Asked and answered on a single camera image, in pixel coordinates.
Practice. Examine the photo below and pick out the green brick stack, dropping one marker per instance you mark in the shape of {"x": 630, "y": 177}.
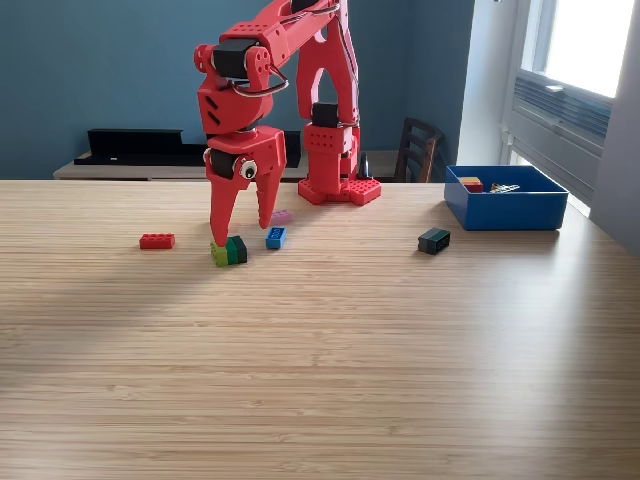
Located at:
{"x": 237, "y": 252}

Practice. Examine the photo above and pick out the red brick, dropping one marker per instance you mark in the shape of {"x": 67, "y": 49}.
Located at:
{"x": 157, "y": 242}

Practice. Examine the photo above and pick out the white yellow red brick tower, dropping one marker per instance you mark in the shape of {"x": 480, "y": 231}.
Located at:
{"x": 472, "y": 185}

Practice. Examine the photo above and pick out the small yellow toy digger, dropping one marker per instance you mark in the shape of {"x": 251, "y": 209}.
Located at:
{"x": 505, "y": 188}

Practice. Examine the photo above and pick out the blue plastic bin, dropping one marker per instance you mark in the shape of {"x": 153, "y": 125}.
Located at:
{"x": 515, "y": 212}

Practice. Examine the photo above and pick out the pink brick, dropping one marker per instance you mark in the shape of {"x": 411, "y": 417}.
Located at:
{"x": 284, "y": 217}

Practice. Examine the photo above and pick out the small blue brick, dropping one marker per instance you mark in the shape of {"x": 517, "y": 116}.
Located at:
{"x": 275, "y": 238}

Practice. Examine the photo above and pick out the black shelf unit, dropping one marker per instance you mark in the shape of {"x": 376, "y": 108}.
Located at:
{"x": 130, "y": 150}

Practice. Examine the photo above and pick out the pale wooden sideboard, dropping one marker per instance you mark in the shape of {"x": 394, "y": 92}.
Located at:
{"x": 125, "y": 174}

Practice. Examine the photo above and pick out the dark wooden chair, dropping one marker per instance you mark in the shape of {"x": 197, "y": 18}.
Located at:
{"x": 417, "y": 150}

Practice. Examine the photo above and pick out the dark green brick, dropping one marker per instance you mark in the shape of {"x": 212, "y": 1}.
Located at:
{"x": 434, "y": 242}

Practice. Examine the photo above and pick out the grey wall heater unit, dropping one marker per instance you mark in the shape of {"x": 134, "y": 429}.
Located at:
{"x": 560, "y": 125}

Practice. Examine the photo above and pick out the white window frame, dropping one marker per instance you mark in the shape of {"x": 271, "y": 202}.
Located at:
{"x": 542, "y": 50}

